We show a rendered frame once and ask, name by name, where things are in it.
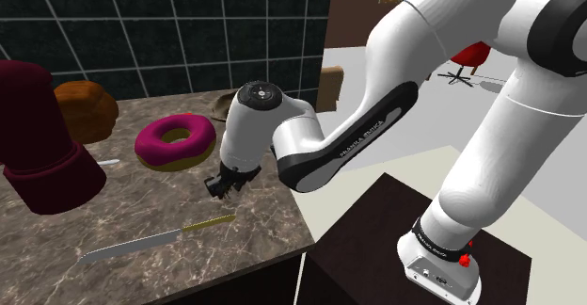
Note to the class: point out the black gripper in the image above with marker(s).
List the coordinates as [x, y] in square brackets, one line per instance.
[228, 181]

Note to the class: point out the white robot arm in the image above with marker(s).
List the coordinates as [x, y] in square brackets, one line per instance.
[495, 157]

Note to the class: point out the brown flat lump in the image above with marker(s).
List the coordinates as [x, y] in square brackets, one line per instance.
[223, 106]

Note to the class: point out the pink frosted donut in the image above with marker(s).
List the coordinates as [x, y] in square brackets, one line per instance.
[151, 146]

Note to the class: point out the small white utensil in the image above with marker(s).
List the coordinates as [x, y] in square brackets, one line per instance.
[109, 162]

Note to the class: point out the tan block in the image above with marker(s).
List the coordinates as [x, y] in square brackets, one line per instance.
[329, 88]

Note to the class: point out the dark robot stand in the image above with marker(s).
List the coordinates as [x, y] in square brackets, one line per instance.
[362, 249]

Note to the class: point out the brown bread loaf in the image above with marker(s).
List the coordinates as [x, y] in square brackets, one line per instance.
[87, 109]

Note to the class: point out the dark red cylinder mill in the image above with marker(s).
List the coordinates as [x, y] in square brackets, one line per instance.
[36, 148]

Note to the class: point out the red swivel chair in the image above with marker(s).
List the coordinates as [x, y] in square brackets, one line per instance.
[472, 55]

